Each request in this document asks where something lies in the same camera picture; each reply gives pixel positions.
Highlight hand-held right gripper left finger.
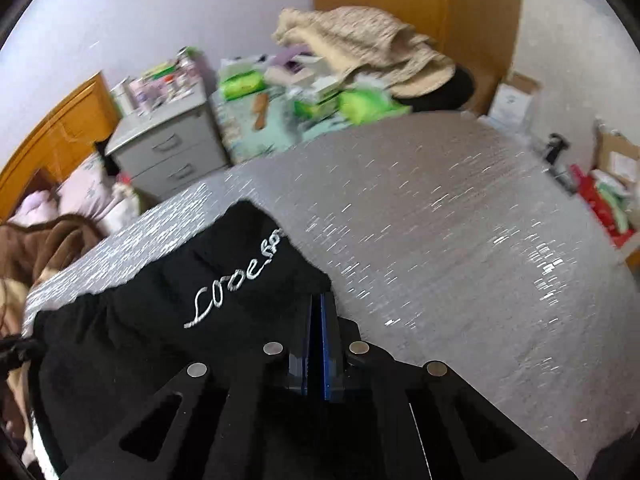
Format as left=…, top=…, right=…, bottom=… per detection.
left=60, top=294, right=315, bottom=480

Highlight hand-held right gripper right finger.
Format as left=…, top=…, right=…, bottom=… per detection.
left=320, top=292, right=578, bottom=480

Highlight black pants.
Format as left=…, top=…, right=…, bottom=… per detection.
left=0, top=200, right=333, bottom=480

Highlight silver foil mat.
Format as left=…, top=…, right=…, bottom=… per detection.
left=22, top=110, right=640, bottom=480

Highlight grey drawer cabinet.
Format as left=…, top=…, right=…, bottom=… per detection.
left=105, top=92, right=231, bottom=201

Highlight wooden comb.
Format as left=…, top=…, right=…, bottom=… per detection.
left=252, top=92, right=268, bottom=131

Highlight green and white medicine box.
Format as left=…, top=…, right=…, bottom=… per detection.
left=295, top=92, right=341, bottom=118

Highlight pink pillow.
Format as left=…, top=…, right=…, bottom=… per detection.
left=57, top=152, right=141, bottom=236

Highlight brown blanket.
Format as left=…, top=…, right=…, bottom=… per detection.
left=0, top=215, right=101, bottom=291

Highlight black cloth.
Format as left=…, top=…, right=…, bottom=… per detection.
left=395, top=67, right=476, bottom=113

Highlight purple cloth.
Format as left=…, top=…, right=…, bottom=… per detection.
left=272, top=47, right=311, bottom=68

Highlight group of toiletry bottles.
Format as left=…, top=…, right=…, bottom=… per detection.
left=112, top=47, right=206, bottom=113

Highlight small black device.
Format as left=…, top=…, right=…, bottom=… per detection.
left=545, top=132, right=571, bottom=166

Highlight red plastic bag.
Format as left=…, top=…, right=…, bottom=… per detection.
left=570, top=165, right=638, bottom=248

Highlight beige floral blanket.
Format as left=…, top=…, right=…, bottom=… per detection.
left=271, top=6, right=457, bottom=98

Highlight white cardboard box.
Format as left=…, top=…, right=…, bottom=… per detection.
left=487, top=72, right=543, bottom=126

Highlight wooden bed headboard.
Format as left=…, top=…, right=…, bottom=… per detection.
left=0, top=72, right=121, bottom=221

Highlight brown cardboard box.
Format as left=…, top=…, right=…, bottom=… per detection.
left=595, top=120, right=640, bottom=186

